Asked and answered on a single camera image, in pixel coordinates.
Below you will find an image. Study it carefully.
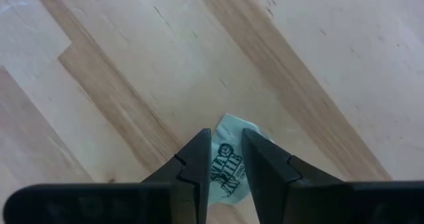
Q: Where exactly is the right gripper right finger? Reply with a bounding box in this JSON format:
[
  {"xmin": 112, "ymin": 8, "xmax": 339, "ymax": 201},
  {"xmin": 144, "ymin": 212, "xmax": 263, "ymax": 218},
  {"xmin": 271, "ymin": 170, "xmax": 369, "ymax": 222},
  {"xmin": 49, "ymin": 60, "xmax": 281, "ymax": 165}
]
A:
[{"xmin": 241, "ymin": 127, "xmax": 424, "ymax": 224}]

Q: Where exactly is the green white sweetener packet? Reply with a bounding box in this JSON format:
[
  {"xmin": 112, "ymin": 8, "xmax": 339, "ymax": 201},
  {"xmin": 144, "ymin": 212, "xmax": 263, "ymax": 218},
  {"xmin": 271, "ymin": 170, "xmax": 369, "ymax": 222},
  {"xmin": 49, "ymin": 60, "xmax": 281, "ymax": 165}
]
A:
[{"xmin": 207, "ymin": 113, "xmax": 274, "ymax": 207}]

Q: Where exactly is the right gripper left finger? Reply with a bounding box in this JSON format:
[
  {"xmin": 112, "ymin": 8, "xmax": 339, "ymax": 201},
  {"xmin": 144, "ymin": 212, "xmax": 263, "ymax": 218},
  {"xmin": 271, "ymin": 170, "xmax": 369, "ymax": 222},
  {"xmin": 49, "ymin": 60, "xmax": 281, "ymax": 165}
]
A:
[{"xmin": 2, "ymin": 127, "xmax": 213, "ymax": 224}]

